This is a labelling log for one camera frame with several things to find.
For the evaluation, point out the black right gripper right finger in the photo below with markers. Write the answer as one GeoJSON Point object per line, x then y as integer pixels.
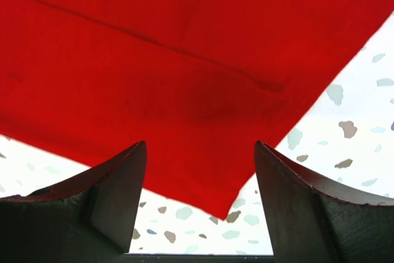
{"type": "Point", "coordinates": [312, 218]}

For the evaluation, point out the red t shirt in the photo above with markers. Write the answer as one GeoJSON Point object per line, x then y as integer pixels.
{"type": "Point", "coordinates": [200, 81]}

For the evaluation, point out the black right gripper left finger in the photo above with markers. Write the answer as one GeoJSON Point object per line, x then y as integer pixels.
{"type": "Point", "coordinates": [89, 217]}

